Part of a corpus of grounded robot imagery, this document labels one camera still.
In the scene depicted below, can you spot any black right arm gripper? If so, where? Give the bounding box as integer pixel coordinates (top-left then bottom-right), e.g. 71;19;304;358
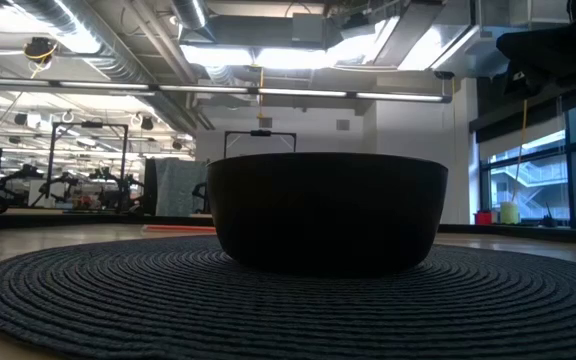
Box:
495;19;569;97

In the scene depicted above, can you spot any black bowl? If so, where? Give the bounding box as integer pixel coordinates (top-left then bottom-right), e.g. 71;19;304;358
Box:
206;152;449;277

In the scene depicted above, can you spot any yellow-green cylinder roll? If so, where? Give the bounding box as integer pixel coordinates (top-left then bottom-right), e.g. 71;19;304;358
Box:
499;201;520;225

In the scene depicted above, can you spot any black desk gadget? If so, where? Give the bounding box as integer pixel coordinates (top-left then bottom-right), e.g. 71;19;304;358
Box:
540;202;559;228

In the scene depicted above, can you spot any long ceiling light bar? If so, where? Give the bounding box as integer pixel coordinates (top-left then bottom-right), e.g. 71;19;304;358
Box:
0;78;453;105

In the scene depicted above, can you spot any dark round woven placemat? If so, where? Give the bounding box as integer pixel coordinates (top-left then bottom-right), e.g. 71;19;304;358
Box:
0;234;576;360

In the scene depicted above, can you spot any grey fabric covered panel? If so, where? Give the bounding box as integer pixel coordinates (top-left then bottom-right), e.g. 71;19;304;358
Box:
142;157;210;217

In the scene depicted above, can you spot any black background rig frame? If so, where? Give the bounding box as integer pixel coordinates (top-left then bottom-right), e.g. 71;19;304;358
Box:
47;121;130;211
223;130;298;160

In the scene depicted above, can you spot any silver ceiling air duct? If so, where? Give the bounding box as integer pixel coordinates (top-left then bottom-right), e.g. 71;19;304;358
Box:
0;0;204;134
170;0;210;31

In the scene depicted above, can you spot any black ceiling device yellow cable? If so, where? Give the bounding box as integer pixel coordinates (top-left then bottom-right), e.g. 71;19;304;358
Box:
22;36;60;80

